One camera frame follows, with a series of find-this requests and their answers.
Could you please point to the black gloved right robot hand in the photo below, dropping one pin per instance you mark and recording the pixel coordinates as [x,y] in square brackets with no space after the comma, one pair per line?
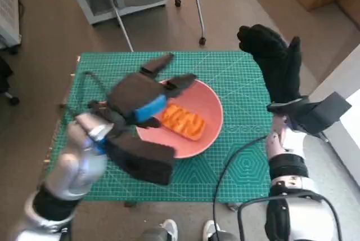
[281,69]

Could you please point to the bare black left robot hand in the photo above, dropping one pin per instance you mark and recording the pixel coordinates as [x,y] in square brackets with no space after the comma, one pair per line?
[132,94]

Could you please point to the rectangular striped bread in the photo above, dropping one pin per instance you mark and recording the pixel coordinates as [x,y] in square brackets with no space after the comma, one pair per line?
[182,122]

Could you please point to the pink bowl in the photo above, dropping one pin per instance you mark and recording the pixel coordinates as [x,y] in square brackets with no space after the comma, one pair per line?
[208,103]

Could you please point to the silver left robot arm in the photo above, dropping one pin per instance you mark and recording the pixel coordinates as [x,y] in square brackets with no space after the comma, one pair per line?
[76,167]

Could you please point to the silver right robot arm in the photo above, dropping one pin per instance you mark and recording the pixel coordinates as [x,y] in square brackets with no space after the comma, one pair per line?
[301,218]

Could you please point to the white side table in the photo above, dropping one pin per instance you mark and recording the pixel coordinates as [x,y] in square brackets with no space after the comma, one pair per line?
[348,134]

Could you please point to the green cutting mat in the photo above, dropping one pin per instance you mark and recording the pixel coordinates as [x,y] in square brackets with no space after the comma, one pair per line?
[197,179]

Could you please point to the black chair base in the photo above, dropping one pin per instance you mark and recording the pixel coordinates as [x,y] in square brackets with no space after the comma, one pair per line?
[4,77]

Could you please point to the white shoe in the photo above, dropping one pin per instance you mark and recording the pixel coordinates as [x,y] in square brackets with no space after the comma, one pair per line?
[211,228]
[169,228]

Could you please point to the grey robot left knee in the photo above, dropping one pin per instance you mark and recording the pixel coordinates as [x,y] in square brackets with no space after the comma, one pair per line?
[153,235]

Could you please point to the dark robot right knee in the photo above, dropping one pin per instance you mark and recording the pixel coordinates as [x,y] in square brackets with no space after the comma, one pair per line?
[223,236]

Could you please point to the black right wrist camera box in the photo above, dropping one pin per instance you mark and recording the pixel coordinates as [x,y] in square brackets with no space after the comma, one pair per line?
[323,114]

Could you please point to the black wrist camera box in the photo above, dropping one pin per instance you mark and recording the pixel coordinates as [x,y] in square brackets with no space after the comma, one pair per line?
[143,159]
[323,114]

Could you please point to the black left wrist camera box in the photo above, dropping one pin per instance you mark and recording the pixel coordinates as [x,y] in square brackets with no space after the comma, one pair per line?
[143,159]

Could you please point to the black table bracket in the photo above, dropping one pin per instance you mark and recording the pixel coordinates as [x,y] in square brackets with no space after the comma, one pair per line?
[232,206]

